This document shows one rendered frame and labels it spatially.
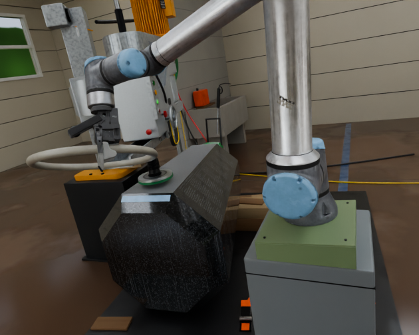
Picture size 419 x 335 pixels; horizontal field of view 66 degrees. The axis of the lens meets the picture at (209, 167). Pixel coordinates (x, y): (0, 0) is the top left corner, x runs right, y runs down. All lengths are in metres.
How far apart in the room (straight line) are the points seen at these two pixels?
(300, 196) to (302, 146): 0.13
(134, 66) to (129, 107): 0.80
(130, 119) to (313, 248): 1.23
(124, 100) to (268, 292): 1.24
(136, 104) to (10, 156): 6.92
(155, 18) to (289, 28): 1.75
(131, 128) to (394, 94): 5.65
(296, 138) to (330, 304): 0.56
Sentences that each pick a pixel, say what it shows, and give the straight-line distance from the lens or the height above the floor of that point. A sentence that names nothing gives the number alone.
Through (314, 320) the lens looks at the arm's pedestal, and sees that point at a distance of 1.23.
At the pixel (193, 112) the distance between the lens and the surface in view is 5.16.
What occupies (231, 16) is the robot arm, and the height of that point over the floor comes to 1.61.
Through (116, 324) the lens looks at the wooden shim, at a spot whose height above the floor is 0.03.
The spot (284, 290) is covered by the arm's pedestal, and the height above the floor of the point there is 0.74.
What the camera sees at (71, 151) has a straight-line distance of 1.14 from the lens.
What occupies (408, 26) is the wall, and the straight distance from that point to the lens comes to 6.83.
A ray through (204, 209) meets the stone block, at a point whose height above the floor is 0.70.
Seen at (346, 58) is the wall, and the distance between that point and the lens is 6.79.
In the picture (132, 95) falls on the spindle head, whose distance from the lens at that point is 1.85.
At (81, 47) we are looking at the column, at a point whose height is 1.77.
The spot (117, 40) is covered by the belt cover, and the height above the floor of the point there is 1.68.
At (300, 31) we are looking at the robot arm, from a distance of 0.86.
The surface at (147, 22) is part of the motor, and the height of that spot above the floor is 1.83.
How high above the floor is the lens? 1.48
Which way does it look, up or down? 17 degrees down
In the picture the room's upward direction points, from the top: 10 degrees counter-clockwise
